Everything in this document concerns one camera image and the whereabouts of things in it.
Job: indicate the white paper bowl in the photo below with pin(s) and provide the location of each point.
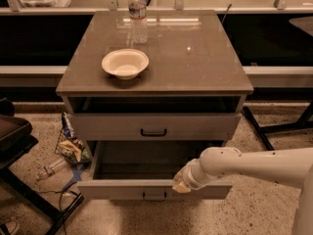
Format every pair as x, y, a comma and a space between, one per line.
125, 63

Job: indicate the black stand frame right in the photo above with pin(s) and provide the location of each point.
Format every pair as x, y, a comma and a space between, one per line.
305, 121

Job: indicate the white sneaker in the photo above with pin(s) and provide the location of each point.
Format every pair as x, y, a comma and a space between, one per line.
9, 228

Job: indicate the empty plastic bottle on floor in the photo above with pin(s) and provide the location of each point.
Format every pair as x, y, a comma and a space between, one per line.
51, 169

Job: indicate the grey drawer cabinet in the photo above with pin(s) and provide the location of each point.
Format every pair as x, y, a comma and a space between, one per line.
193, 68

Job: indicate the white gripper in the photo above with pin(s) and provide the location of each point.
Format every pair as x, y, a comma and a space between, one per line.
189, 178

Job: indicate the wire basket with snack bags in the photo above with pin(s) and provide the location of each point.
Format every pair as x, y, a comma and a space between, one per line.
72, 148

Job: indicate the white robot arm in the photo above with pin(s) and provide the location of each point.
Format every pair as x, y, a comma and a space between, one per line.
293, 167

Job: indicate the grey drawer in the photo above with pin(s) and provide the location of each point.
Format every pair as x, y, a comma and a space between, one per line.
155, 126
144, 170

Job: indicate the clear plastic water bottle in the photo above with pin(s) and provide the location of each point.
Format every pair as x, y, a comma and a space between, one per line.
138, 17

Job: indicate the black chair on left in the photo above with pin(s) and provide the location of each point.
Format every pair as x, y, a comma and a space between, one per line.
46, 121

